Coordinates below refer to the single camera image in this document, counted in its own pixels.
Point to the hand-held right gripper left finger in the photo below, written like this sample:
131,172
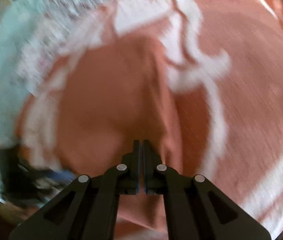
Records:
133,161

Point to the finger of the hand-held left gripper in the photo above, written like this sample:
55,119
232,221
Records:
61,175

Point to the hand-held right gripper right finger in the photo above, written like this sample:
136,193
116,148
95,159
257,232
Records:
148,161

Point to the orange knit sweater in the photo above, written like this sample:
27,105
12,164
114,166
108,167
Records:
106,105

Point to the teal floral cloth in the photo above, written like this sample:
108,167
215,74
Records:
1,80

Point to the orange and white blanket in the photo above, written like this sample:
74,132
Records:
256,80

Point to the floral bedsheet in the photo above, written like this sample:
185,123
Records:
64,17

